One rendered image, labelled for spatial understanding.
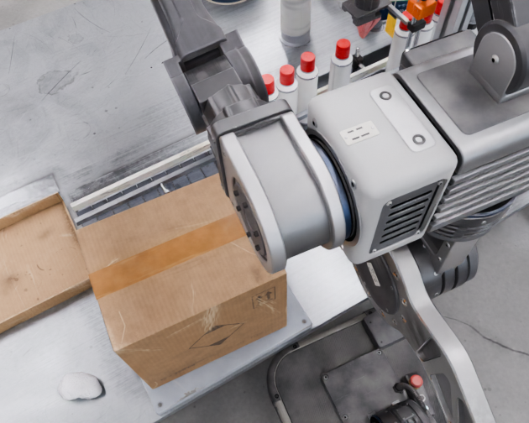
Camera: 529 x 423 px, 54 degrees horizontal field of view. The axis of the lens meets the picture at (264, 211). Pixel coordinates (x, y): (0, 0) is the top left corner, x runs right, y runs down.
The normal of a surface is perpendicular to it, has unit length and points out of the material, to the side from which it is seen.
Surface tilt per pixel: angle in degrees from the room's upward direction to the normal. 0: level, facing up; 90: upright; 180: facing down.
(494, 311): 0
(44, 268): 0
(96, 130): 0
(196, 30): 24
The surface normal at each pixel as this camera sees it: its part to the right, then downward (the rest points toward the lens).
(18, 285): -0.04, -0.51
